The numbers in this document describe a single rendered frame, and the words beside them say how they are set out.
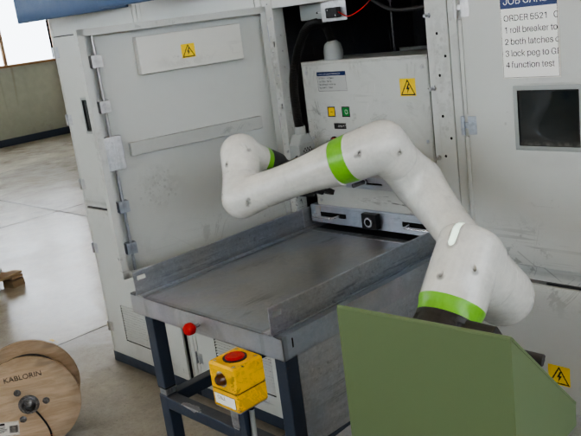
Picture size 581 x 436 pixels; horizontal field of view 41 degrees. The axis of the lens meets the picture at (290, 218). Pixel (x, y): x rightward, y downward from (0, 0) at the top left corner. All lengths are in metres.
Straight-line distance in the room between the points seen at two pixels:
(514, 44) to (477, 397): 0.96
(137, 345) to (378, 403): 2.40
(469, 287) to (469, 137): 0.71
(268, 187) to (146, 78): 0.63
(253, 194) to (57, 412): 1.64
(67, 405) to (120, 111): 1.40
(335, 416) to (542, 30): 1.06
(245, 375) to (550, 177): 0.91
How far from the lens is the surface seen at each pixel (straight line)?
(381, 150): 1.77
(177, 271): 2.28
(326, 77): 2.46
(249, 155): 2.04
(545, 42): 1.95
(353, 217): 2.49
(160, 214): 2.44
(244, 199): 1.98
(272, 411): 3.09
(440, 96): 2.15
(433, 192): 1.83
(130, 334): 3.78
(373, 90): 2.34
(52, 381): 3.27
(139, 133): 2.38
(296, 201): 2.61
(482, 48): 2.04
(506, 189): 2.07
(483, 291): 1.48
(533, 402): 1.38
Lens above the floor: 1.55
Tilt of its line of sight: 15 degrees down
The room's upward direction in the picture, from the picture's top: 8 degrees counter-clockwise
